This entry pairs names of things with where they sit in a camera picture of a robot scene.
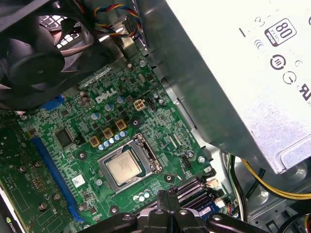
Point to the black PC case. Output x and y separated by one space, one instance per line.
264 206

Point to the RAM stick with white label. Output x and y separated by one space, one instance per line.
206 208

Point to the grey power supply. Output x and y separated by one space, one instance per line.
218 72

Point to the silver CPU with green edge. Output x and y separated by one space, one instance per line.
124 167

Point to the blue port connector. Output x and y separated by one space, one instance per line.
54 103

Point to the RAM slot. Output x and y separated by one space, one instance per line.
196 195
188 181
192 187

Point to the white four-pin power socket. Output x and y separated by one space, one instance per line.
139 104

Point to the CPU socket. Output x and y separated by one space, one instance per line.
148 150

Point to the black case fan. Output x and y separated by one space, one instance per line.
36 63

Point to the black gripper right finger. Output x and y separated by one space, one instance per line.
187 222

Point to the green motherboard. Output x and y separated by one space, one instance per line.
155 116

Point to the black square chip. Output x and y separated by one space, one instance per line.
64 138

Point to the metal socket cover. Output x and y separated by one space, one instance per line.
114 153

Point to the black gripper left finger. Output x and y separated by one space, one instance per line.
155 221

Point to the yellow square inductor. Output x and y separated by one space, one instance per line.
107 133
120 125
95 141

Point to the blue expansion slot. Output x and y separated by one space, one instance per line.
56 174

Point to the metal locking lever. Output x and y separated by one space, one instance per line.
170 173

